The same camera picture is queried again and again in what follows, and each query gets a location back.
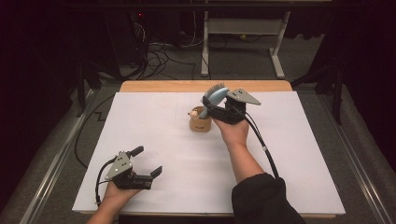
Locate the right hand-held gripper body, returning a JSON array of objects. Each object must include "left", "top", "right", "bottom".
[{"left": 206, "top": 88, "right": 262, "bottom": 126}]

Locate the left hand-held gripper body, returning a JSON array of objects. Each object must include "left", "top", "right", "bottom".
[{"left": 104, "top": 151, "right": 153, "bottom": 190}]

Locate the light blue hairbrush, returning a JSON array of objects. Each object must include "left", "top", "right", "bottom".
[{"left": 199, "top": 82, "right": 231, "bottom": 120}]

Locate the tan fabric pouch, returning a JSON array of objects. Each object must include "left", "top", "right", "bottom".
[{"left": 189, "top": 105, "right": 213, "bottom": 133}]

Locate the person's right hand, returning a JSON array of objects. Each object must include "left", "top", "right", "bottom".
[{"left": 212, "top": 119, "right": 250, "bottom": 149}]

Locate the person's left hand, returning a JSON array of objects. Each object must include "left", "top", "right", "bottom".
[{"left": 102, "top": 181, "right": 143, "bottom": 206}]

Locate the wooden table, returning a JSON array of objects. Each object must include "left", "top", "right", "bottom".
[{"left": 79, "top": 79, "right": 337, "bottom": 219}]

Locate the black computer tower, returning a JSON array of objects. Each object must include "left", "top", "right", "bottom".
[{"left": 104, "top": 8, "right": 148, "bottom": 67}]

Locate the black tripod stand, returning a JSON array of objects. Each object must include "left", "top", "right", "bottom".
[{"left": 290, "top": 60, "right": 346, "bottom": 126}]

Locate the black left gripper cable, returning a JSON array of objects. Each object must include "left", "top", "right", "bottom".
[{"left": 94, "top": 156, "right": 118, "bottom": 208}]

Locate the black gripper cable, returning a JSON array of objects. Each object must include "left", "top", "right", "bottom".
[
  {"left": 232, "top": 104, "right": 280, "bottom": 180},
  {"left": 94, "top": 156, "right": 118, "bottom": 208}
]

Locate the long black floor cable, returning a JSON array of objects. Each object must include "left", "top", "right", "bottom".
[{"left": 73, "top": 92, "right": 117, "bottom": 170}]

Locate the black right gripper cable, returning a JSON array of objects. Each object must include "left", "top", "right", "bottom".
[{"left": 232, "top": 104, "right": 280, "bottom": 180}]

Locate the tangle of black floor cables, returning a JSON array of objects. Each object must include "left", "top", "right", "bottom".
[{"left": 130, "top": 18, "right": 207, "bottom": 81}]

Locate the metal floor rail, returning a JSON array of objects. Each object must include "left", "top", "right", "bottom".
[
  {"left": 315, "top": 92, "right": 396, "bottom": 224},
  {"left": 18, "top": 89, "right": 98, "bottom": 224}
]

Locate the light metal stand frame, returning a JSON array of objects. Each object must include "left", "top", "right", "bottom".
[{"left": 200, "top": 10, "right": 292, "bottom": 79}]

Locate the thin white cable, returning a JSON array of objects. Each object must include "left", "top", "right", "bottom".
[{"left": 191, "top": 11, "right": 198, "bottom": 48}]

